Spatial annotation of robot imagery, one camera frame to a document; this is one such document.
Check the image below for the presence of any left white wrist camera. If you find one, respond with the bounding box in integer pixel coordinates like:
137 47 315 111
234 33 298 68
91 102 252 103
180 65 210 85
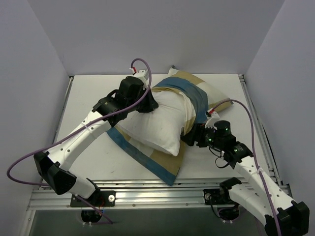
132 69 149 84

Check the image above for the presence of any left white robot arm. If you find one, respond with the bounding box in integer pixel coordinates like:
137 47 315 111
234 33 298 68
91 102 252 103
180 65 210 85
33 75 158 206

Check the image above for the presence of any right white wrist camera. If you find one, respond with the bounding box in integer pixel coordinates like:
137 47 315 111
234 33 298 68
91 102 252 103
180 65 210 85
204 108 220 128

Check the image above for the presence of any purple cable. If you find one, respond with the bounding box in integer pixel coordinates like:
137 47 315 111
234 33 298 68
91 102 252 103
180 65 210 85
6 58 152 225
206 99 284 236

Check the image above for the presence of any white pillow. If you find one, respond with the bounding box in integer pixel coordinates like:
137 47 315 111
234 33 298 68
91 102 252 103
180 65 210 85
116 91 196 156

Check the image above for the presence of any checked blue beige pillowcase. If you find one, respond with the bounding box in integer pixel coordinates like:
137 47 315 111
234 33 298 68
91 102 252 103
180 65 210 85
107 68 232 186

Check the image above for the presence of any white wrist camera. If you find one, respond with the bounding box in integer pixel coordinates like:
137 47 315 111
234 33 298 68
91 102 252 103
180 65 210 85
132 69 149 84
204 108 220 128

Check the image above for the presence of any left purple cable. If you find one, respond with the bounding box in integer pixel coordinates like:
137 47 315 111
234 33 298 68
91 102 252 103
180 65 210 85
6 58 152 225

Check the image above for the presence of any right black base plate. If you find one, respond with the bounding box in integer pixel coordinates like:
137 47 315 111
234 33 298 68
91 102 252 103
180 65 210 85
203 188 234 205

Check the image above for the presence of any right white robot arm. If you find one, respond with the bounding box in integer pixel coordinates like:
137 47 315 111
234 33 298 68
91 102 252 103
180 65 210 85
181 120 310 236

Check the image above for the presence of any aluminium rail frame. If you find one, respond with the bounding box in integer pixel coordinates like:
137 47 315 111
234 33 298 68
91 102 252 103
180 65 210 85
19 73 302 236

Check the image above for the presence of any thin black cable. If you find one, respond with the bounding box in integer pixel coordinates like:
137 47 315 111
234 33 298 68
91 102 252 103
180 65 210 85
209 146 231 169

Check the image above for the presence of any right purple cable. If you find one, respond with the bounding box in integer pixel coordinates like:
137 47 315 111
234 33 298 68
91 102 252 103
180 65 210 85
206 99 284 236

